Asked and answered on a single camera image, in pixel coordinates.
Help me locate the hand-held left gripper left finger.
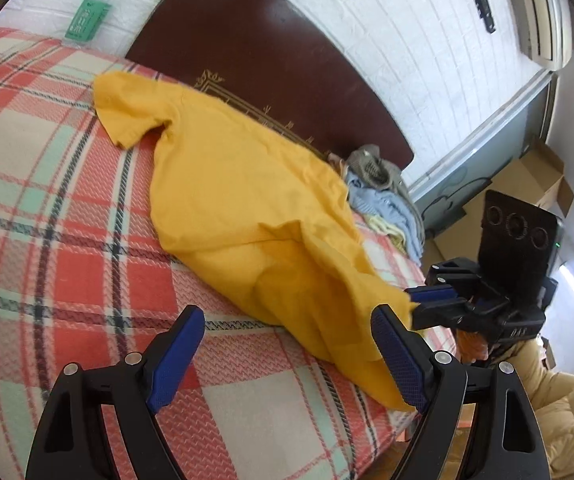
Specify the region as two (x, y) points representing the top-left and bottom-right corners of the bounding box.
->
(24, 305), (206, 480)

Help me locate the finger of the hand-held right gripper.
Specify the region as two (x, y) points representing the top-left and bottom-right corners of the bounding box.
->
(406, 258), (485, 306)
(411, 300), (488, 332)

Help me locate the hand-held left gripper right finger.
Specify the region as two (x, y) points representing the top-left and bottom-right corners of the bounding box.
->
(371, 304), (552, 480)

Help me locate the yellow t-shirt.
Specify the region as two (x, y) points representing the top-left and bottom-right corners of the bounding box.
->
(92, 71), (420, 413)

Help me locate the person's right forearm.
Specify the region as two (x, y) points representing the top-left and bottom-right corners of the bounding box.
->
(489, 337), (574, 411)

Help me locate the person's right hand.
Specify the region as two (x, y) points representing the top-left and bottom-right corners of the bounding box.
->
(454, 327), (492, 366)

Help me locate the pale yellow cloth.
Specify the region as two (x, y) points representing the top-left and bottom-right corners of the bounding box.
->
(367, 215), (408, 251)

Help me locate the open cardboard box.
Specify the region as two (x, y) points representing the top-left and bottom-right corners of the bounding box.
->
(492, 137), (574, 211)

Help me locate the light blue knit sweater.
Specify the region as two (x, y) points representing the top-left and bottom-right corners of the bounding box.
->
(344, 170), (424, 261)

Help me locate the red plaid blanket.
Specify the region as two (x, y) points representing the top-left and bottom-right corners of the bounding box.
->
(0, 27), (432, 480)

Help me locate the grey knit cardigan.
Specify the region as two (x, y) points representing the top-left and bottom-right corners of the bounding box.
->
(347, 144), (425, 226)

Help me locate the white air conditioner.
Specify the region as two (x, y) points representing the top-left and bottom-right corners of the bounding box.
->
(499, 0), (574, 71)

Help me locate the dark brown wooden headboard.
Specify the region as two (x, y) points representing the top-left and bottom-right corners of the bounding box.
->
(124, 0), (414, 171)

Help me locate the green label water bottle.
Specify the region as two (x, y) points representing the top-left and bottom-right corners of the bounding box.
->
(63, 0), (126, 47)

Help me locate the black wall bracket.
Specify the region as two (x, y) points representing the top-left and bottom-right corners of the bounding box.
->
(468, 0), (496, 35)

